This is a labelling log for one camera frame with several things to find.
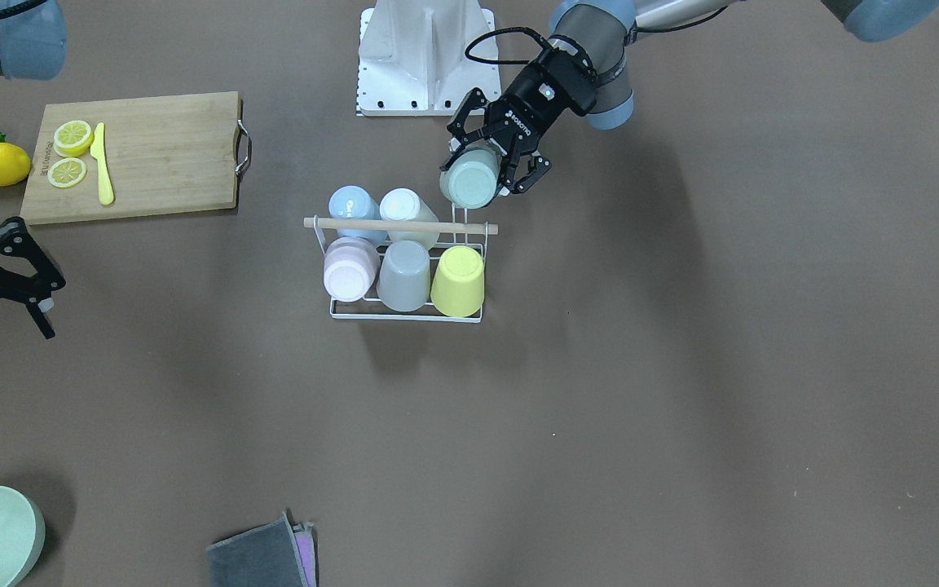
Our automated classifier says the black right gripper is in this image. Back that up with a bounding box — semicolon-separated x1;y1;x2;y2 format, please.
0;216;66;339

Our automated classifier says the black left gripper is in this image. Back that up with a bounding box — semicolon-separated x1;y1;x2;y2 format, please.
446;47;601;196

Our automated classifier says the green plastic cup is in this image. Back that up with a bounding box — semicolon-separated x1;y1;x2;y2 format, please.
439;148;499;210

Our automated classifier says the pink plastic cup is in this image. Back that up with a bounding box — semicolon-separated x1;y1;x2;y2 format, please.
323;236;381;303

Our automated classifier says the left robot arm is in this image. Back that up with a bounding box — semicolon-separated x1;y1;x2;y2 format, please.
440;1;730;208

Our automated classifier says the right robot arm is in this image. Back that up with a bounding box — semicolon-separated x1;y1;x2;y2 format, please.
0;1;67;339

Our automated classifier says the white plastic cup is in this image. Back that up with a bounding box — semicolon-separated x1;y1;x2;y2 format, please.
380;188;439;250

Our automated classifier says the yellow plastic cup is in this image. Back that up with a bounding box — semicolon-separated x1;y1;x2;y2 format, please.
430;245;485;317

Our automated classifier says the blue plastic cup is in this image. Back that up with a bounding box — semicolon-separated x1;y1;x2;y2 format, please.
328;185;388;248

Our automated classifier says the grey plastic cup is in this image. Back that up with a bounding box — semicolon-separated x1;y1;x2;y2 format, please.
377;241;431;312

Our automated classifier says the yellow plastic knife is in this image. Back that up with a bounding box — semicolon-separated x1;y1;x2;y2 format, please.
90;122;115;205

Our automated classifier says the bamboo cutting board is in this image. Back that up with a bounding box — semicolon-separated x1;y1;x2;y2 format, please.
21;90;251;224

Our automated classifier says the grey folded cloth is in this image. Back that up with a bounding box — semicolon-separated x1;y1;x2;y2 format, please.
205;513;320;586

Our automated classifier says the white wire cup holder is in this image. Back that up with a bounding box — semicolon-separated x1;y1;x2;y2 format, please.
302;205;500;324

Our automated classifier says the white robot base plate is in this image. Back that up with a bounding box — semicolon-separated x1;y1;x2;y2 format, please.
355;1;502;117

